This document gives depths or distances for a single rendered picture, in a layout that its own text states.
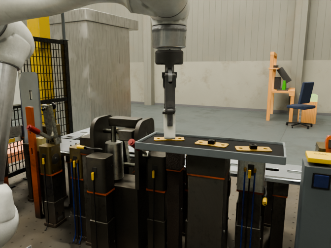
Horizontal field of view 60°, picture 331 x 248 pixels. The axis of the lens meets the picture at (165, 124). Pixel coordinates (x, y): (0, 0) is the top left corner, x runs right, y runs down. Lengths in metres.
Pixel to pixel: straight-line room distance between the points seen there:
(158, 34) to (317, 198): 0.54
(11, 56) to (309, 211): 0.94
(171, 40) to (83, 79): 4.36
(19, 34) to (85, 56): 3.95
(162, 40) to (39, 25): 1.42
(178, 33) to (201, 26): 9.55
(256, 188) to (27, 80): 1.14
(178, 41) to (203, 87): 9.44
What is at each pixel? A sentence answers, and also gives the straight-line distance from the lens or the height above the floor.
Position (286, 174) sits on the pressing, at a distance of 1.08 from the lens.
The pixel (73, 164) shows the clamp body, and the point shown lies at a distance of 1.11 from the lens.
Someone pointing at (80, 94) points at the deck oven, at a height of 0.93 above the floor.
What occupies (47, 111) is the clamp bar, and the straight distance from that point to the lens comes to 1.23.
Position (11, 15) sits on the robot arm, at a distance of 0.90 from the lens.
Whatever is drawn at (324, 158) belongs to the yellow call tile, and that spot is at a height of 1.16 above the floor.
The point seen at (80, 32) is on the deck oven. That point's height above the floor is 1.94.
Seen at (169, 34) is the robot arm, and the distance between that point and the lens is 0.74.
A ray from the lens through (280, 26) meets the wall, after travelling 9.71.
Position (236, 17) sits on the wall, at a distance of 10.00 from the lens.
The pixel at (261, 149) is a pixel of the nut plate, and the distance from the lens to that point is 0.73.
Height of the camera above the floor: 1.35
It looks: 11 degrees down
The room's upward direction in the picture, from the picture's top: straight up
